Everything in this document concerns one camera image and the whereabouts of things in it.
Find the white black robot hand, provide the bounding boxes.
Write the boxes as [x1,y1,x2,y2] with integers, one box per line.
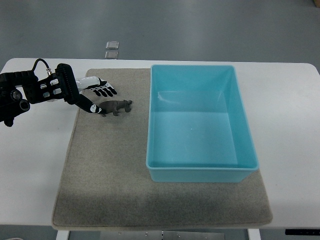
[75,76,118,115]

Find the brown toy hippo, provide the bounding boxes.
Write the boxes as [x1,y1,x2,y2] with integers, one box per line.
[99,100,133,116]

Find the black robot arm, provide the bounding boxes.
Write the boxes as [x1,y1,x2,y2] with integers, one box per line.
[0,58,80,127]

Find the light blue plastic box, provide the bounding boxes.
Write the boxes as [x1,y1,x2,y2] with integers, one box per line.
[146,64,259,183]

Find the lower floor socket plate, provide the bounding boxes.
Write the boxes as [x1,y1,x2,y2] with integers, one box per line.
[104,50,119,60]

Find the floor socket plate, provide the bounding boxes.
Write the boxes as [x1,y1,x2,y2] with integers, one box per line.
[104,50,119,60]
[105,41,120,50]

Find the upper floor socket plate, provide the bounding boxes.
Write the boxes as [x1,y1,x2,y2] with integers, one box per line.
[105,41,120,50]

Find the beige felt mat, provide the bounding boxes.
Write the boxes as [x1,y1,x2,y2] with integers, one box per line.
[52,68,273,231]

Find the black table control panel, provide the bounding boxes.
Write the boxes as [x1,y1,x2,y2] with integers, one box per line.
[285,229,320,236]

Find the metal table frame bracket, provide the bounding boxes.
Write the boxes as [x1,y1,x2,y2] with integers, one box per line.
[99,230,226,240]

